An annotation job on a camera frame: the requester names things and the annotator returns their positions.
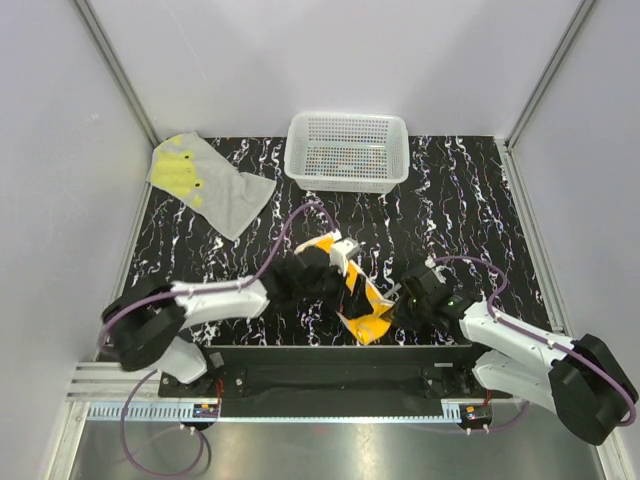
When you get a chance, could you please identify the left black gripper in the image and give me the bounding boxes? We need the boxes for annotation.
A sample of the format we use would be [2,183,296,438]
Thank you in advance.
[296,259,372,321]

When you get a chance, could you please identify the grey and orange towel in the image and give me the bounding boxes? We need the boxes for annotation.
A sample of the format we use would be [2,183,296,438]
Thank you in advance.
[294,230,393,345]

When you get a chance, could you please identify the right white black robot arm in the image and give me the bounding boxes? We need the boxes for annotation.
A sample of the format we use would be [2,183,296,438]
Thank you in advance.
[391,265,639,445]

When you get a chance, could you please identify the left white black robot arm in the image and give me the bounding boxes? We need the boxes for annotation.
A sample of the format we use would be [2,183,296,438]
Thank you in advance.
[102,246,382,396]

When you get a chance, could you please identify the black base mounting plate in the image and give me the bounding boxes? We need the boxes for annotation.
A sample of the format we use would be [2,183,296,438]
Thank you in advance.
[159,345,486,410]

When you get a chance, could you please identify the white plastic mesh basket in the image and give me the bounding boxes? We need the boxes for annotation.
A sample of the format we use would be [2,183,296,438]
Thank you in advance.
[284,112,410,195]

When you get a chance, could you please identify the grey towel yellow frog print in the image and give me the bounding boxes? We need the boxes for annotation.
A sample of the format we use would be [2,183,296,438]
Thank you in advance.
[147,132,276,241]

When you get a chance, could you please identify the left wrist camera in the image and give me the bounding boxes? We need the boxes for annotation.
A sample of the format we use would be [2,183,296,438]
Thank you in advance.
[329,238,360,272]

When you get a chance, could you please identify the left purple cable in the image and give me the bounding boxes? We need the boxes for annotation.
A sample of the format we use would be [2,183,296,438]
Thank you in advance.
[97,202,344,476]

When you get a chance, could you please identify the purple cable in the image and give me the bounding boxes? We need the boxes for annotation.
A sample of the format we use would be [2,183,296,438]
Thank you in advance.
[97,202,344,476]
[424,255,639,435]

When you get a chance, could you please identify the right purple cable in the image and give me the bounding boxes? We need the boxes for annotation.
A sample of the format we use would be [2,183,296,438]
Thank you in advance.
[424,255,639,435]

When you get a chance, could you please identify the white slotted cable duct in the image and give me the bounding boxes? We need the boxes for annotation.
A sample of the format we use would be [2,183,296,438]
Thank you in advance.
[87,400,489,424]

